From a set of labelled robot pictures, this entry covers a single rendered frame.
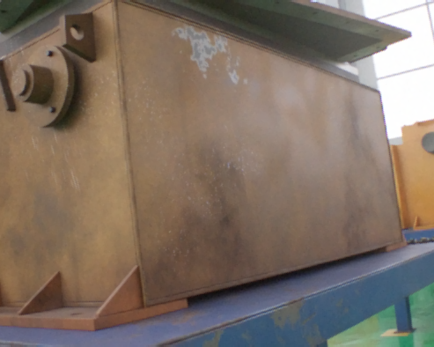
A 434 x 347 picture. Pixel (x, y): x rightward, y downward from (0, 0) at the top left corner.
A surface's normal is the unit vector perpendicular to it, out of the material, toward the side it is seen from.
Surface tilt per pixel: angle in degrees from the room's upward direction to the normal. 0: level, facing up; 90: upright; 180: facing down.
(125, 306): 90
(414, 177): 90
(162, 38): 90
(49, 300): 90
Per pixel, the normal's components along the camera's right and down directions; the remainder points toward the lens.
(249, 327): 0.79, -0.16
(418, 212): -0.58, -0.02
